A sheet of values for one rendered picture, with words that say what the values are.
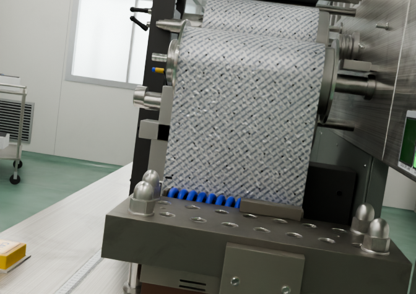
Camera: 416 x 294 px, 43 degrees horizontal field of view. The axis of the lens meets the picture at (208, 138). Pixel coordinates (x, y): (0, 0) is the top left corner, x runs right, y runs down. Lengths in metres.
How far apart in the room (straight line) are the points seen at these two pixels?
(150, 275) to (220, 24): 0.58
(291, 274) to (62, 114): 6.32
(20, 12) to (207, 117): 6.37
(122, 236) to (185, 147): 0.23
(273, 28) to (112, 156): 5.73
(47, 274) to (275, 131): 0.42
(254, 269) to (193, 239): 0.09
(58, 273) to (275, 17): 0.65
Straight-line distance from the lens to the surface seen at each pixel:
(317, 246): 0.72
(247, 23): 1.12
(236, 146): 0.88
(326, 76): 0.88
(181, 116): 0.89
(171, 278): 0.74
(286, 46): 0.90
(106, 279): 0.86
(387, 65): 0.87
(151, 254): 0.72
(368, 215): 0.83
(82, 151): 6.87
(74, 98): 6.85
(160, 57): 0.93
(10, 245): 0.91
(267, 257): 0.69
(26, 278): 0.85
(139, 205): 0.73
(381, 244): 0.74
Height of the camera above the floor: 1.22
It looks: 6 degrees down
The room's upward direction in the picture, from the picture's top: 8 degrees clockwise
